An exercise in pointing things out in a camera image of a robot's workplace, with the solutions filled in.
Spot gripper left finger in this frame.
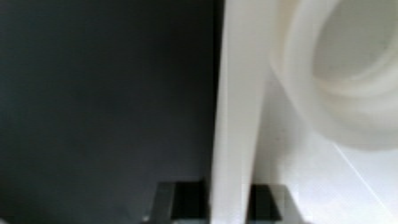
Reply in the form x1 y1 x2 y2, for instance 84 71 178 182
143 180 208 224

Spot white square table top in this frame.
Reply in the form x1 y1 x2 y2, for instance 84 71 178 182
210 0 398 224

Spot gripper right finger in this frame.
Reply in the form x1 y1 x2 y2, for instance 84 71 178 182
251 184 308 224

